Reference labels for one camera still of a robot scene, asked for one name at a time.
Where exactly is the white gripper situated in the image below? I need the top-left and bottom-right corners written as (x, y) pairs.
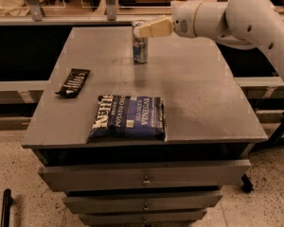
top-left (133, 0), bottom-right (202, 38)

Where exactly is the silver blue redbull can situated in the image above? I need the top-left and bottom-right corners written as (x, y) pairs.
top-left (132, 20), bottom-right (149, 64)

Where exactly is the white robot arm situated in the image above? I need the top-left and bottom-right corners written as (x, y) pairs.
top-left (133, 0), bottom-right (284, 81)

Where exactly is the blue kettle chip bag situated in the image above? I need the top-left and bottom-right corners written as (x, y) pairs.
top-left (88, 95), bottom-right (166, 142)

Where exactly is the black snack bar wrapper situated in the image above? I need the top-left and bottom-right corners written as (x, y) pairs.
top-left (56, 68), bottom-right (90, 98)

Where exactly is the grey drawer cabinet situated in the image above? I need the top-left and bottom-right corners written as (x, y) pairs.
top-left (24, 26), bottom-right (266, 227)

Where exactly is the top grey drawer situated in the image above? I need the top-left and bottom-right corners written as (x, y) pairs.
top-left (39, 160), bottom-right (251, 192)

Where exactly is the grey drawer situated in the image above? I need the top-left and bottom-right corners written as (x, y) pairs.
top-left (39, 160), bottom-right (251, 192)
top-left (79, 209), bottom-right (206, 226)
top-left (64, 191), bottom-right (222, 214)

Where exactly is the black stand leg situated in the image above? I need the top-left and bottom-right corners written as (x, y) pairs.
top-left (252, 112), bottom-right (284, 152)

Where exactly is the black cabinet caster wheel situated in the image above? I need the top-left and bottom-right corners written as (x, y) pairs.
top-left (241, 174), bottom-right (254, 193)

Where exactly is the middle grey drawer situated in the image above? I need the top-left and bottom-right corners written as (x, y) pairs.
top-left (64, 191), bottom-right (222, 214)

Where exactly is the bottom grey drawer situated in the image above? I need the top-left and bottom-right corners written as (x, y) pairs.
top-left (79, 209), bottom-right (206, 226)

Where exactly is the black bar on floor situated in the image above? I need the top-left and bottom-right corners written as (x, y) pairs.
top-left (0, 188), bottom-right (13, 227)

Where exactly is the metal railing frame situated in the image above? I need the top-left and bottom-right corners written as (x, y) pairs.
top-left (0, 0), bottom-right (284, 26)

